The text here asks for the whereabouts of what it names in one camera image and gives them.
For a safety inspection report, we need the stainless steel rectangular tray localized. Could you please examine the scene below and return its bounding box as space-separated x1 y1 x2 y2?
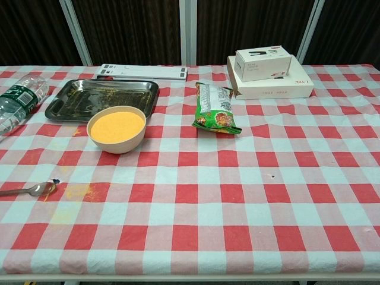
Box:
45 79 160 123

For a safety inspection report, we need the green snack bag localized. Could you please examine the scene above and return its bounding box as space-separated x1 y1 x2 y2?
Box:
192 82 243 135

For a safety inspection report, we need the dark brown partition panel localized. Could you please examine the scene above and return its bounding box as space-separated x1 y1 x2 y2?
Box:
197 0 314 66
0 0 83 67
303 0 380 66
71 0 182 66

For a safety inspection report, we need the white partition post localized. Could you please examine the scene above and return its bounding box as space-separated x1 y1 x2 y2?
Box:
178 0 198 67
58 0 93 67
296 0 326 62

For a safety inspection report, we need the clear plastic water bottle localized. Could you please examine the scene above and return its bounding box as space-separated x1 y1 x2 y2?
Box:
0 74 50 138

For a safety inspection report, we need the long flat white box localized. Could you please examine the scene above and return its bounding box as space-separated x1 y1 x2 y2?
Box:
96 69 188 82
100 63 189 75

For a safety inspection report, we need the red white checkered tablecloth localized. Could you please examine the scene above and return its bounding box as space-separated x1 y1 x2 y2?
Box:
0 64 380 276

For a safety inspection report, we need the large flat white box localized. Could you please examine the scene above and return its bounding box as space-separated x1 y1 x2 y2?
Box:
227 55 315 100

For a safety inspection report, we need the small white stapler box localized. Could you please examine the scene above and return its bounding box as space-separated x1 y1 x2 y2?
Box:
233 46 293 83

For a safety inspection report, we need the silver metal spoon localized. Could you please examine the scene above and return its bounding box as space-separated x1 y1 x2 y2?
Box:
0 181 57 198

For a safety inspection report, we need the beige bowl of orange powder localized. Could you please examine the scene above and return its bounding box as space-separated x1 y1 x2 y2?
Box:
86 105 147 154

